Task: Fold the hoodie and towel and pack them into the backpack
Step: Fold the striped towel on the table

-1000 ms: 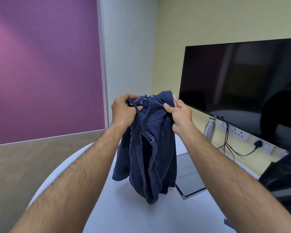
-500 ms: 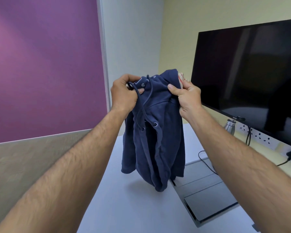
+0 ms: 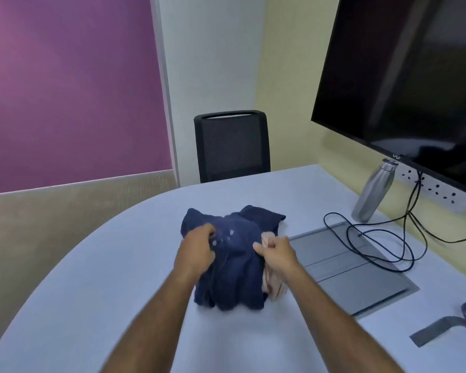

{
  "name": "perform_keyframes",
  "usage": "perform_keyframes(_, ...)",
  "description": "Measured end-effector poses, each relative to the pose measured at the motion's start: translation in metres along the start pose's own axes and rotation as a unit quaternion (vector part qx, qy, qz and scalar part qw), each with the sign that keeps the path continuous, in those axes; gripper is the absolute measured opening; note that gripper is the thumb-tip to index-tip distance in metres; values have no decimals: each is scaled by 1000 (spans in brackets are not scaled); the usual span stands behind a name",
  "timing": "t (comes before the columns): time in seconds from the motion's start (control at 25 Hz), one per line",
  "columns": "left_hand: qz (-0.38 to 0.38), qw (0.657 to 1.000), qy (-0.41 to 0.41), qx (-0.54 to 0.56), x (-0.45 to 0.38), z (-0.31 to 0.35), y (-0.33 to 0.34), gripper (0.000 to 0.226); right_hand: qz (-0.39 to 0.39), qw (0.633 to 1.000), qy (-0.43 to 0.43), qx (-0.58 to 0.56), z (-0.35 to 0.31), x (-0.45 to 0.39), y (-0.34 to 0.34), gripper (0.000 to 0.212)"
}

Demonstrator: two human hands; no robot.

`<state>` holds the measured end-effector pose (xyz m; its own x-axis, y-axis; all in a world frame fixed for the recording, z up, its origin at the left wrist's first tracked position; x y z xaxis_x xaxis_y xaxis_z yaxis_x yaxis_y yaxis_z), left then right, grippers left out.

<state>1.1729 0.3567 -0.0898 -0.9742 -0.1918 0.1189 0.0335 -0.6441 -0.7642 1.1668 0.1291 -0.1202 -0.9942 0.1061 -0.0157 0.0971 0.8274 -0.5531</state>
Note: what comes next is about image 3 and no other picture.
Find person's right forearm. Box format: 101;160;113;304
285;264;404;373

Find black television screen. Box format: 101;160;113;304
311;0;466;199

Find navy blue hoodie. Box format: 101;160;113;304
180;205;287;312

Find person's right hand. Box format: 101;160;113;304
253;235;302;284

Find person's left hand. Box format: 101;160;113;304
172;223;218;282

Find person's left forearm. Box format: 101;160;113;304
103;267;199;373

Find black grey backpack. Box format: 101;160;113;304
410;299;466;348

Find red striped cloth clothes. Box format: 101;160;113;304
260;230;290;304

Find white wall socket strip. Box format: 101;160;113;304
396;165;466;214

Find grey table cable box lid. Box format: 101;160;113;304
288;221;420;321

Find black mesh back chair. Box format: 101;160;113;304
194;109;271;184

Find steel water bottle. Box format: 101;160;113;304
351;159;400;223

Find black coiled cable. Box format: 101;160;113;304
323;170;426;273

